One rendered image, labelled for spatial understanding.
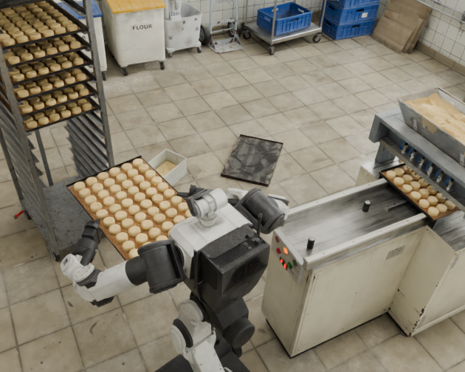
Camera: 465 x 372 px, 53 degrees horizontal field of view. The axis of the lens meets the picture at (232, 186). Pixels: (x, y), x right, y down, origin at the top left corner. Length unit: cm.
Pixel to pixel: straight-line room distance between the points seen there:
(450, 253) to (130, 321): 181
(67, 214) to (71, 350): 97
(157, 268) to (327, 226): 110
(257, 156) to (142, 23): 190
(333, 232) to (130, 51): 343
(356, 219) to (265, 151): 186
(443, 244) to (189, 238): 139
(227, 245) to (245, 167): 244
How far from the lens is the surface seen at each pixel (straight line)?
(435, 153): 244
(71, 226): 335
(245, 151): 412
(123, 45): 514
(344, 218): 243
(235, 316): 181
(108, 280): 160
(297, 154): 419
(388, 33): 653
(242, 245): 154
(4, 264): 346
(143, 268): 153
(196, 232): 157
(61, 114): 274
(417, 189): 263
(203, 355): 231
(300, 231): 231
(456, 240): 254
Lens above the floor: 248
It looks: 41 degrees down
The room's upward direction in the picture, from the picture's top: 4 degrees clockwise
